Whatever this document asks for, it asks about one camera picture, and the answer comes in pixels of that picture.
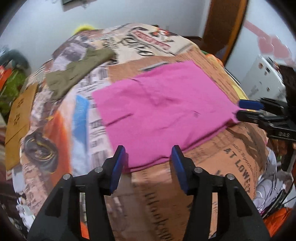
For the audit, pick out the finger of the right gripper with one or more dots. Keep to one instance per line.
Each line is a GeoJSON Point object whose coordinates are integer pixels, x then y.
{"type": "Point", "coordinates": [250, 104]}
{"type": "Point", "coordinates": [249, 116]}

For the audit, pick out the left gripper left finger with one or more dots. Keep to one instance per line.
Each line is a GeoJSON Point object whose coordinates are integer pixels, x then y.
{"type": "Point", "coordinates": [59, 217]}

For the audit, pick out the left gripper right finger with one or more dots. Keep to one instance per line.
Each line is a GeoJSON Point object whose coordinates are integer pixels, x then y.
{"type": "Point", "coordinates": [238, 218]}

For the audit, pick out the pink pants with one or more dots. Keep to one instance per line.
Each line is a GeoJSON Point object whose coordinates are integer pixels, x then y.
{"type": "Point", "coordinates": [175, 104]}

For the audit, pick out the white bedside cabinet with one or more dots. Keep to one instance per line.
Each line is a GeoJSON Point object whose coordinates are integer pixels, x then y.
{"type": "Point", "coordinates": [263, 79]}

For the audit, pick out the newspaper print bed cover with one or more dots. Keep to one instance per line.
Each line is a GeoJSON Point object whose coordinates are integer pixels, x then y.
{"type": "Point", "coordinates": [68, 136]}

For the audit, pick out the brown wooden door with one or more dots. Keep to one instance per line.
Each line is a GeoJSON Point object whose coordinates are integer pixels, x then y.
{"type": "Point", "coordinates": [225, 19]}

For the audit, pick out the wooden lap desk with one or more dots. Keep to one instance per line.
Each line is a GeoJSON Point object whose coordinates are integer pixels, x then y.
{"type": "Point", "coordinates": [18, 125]}

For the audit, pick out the olive green folded garment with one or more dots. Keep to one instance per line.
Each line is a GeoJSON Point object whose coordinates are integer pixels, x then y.
{"type": "Point", "coordinates": [60, 82]}

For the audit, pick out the green storage bag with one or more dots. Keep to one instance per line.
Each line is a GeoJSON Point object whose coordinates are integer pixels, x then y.
{"type": "Point", "coordinates": [11, 90]}

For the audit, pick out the orange box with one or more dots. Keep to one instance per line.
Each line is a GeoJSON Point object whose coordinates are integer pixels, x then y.
{"type": "Point", "coordinates": [4, 75]}

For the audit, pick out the grey plush toy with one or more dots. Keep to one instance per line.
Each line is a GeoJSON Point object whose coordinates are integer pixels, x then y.
{"type": "Point", "coordinates": [16, 57]}

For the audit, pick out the small black wall monitor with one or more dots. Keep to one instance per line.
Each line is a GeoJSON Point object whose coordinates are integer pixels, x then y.
{"type": "Point", "coordinates": [64, 2]}

